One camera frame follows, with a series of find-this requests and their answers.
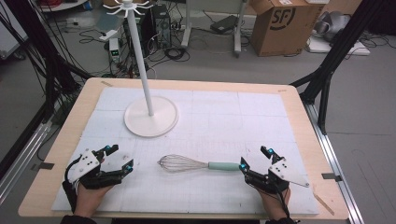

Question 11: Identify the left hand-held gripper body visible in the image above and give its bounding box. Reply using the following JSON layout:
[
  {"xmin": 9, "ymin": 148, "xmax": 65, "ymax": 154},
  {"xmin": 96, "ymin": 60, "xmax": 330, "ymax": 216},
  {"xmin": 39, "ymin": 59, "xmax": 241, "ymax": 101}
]
[{"xmin": 66, "ymin": 148, "xmax": 124, "ymax": 190}]

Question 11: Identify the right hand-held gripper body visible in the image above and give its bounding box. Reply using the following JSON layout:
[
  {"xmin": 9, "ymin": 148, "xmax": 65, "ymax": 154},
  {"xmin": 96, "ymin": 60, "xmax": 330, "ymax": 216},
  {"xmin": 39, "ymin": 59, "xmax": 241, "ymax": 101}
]
[{"xmin": 245, "ymin": 158, "xmax": 311, "ymax": 194}]

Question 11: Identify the whisk with green handle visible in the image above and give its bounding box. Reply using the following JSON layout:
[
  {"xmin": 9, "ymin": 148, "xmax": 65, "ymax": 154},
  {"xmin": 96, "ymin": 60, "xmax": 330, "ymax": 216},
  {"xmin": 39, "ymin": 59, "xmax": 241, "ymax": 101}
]
[{"xmin": 157, "ymin": 154, "xmax": 243, "ymax": 174}]

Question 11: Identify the person's right hand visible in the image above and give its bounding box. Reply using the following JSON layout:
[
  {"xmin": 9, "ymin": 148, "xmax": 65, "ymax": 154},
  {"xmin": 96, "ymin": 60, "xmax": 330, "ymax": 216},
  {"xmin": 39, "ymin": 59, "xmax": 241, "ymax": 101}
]
[{"xmin": 257, "ymin": 186, "xmax": 292, "ymax": 222}]

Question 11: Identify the person's left hand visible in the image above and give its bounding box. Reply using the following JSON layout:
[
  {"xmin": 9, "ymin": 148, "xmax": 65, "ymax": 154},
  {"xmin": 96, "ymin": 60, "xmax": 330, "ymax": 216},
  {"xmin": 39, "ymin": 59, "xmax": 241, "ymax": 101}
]
[{"xmin": 73, "ymin": 182, "xmax": 110, "ymax": 219}]

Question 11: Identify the white gridded mat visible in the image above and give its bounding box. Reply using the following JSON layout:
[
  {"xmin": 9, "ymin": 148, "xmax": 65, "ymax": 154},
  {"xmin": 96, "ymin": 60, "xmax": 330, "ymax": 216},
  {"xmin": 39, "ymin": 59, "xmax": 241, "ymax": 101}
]
[{"xmin": 50, "ymin": 86, "xmax": 320, "ymax": 217}]

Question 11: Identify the thin wooden strip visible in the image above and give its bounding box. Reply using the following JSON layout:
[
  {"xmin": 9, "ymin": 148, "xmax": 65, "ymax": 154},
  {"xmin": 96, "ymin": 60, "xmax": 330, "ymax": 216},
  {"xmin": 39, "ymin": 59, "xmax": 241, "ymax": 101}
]
[{"xmin": 313, "ymin": 192, "xmax": 336, "ymax": 217}]

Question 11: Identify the white hook stand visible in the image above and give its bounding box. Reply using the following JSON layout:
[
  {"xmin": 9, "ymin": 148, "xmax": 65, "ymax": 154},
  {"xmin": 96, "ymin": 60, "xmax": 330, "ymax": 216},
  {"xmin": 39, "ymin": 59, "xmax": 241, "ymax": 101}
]
[{"xmin": 102, "ymin": 0, "xmax": 180, "ymax": 139}]

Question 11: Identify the white device with green display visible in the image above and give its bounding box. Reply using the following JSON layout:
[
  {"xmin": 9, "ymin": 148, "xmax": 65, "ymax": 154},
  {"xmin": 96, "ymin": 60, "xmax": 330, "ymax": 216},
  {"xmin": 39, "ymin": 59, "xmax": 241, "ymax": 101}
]
[{"xmin": 108, "ymin": 37, "xmax": 121, "ymax": 63}]

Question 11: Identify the white power strip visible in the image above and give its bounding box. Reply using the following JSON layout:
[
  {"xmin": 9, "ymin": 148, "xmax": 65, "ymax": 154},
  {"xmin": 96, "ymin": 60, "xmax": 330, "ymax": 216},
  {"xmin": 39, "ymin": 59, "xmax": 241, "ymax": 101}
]
[{"xmin": 98, "ymin": 29, "xmax": 119, "ymax": 42}]

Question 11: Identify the white table leg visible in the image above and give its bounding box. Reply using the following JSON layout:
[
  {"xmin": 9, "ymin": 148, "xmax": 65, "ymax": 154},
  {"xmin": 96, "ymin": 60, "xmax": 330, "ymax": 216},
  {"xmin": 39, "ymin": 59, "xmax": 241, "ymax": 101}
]
[
  {"xmin": 180, "ymin": 0, "xmax": 193, "ymax": 49},
  {"xmin": 233, "ymin": 0, "xmax": 250, "ymax": 59}
]

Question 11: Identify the brown cardboard box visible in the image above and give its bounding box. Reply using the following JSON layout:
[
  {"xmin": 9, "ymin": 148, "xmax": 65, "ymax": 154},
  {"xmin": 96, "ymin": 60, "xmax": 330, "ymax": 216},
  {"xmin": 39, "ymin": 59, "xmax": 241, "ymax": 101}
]
[{"xmin": 249, "ymin": 0, "xmax": 327, "ymax": 58}]

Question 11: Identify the black computer tower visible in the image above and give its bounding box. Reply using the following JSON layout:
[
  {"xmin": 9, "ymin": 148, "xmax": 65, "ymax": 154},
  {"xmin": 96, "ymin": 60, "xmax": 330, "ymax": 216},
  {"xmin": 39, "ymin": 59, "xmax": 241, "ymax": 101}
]
[{"xmin": 150, "ymin": 3, "xmax": 173, "ymax": 49}]

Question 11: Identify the white flat board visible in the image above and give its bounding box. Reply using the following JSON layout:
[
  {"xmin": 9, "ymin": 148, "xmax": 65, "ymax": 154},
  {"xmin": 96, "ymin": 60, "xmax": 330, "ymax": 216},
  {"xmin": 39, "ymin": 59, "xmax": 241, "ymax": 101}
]
[{"xmin": 305, "ymin": 35, "xmax": 372, "ymax": 57}]

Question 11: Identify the black flat device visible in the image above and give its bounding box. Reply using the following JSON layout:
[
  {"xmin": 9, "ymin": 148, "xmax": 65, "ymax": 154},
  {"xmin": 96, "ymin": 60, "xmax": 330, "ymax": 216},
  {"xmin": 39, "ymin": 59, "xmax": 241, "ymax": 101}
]
[{"xmin": 209, "ymin": 14, "xmax": 240, "ymax": 35}]

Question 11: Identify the grey rounded machine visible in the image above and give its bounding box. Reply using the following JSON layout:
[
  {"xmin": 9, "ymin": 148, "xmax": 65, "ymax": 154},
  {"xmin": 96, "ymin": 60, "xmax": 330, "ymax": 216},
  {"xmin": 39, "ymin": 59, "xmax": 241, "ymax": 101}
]
[{"xmin": 313, "ymin": 10, "xmax": 352, "ymax": 42}]

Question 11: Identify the round white table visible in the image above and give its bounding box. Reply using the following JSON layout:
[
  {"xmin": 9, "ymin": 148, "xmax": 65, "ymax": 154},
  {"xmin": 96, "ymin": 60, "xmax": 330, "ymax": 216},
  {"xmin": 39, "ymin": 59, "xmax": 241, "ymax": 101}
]
[{"xmin": 39, "ymin": 0, "xmax": 89, "ymax": 13}]

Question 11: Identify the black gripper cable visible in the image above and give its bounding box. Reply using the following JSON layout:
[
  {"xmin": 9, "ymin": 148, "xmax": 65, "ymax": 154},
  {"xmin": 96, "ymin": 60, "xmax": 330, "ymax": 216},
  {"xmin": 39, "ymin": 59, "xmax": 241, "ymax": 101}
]
[
  {"xmin": 276, "ymin": 186, "xmax": 291, "ymax": 219},
  {"xmin": 62, "ymin": 154, "xmax": 83, "ymax": 215}
]

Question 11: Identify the black metal bracket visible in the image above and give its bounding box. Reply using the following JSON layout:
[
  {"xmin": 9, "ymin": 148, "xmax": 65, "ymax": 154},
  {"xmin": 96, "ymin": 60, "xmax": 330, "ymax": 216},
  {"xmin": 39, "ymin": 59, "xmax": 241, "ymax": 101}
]
[
  {"xmin": 321, "ymin": 172, "xmax": 344, "ymax": 183},
  {"xmin": 30, "ymin": 161, "xmax": 56, "ymax": 172}
]

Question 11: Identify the aluminium rail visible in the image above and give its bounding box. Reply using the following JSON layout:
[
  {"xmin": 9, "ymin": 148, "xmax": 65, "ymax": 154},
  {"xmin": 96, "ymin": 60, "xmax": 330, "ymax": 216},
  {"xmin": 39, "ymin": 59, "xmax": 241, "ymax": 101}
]
[
  {"xmin": 0, "ymin": 119, "xmax": 54, "ymax": 204},
  {"xmin": 303, "ymin": 102, "xmax": 366, "ymax": 224}
]

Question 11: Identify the coiled black cable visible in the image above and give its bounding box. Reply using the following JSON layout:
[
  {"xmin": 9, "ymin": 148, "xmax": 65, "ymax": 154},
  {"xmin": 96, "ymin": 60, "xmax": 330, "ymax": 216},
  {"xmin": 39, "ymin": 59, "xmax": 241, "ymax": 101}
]
[{"xmin": 163, "ymin": 46, "xmax": 191, "ymax": 63}]

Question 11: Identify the black frame strut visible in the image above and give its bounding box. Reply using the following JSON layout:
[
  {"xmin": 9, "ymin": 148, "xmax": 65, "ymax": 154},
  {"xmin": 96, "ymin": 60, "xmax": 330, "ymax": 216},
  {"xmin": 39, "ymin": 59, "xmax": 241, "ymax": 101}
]
[
  {"xmin": 2, "ymin": 0, "xmax": 93, "ymax": 124},
  {"xmin": 289, "ymin": 0, "xmax": 388, "ymax": 136}
]

